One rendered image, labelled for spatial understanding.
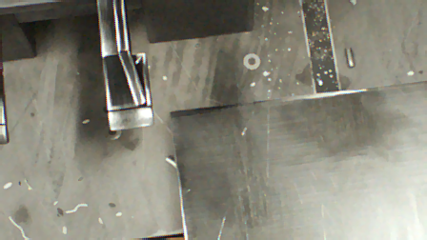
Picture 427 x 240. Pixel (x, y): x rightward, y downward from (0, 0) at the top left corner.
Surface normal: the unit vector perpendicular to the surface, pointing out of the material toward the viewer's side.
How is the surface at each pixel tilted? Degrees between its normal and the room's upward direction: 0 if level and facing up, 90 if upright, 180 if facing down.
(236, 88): 0
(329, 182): 0
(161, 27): 90
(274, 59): 0
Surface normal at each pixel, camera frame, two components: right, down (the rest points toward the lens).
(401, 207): 0.04, -0.25
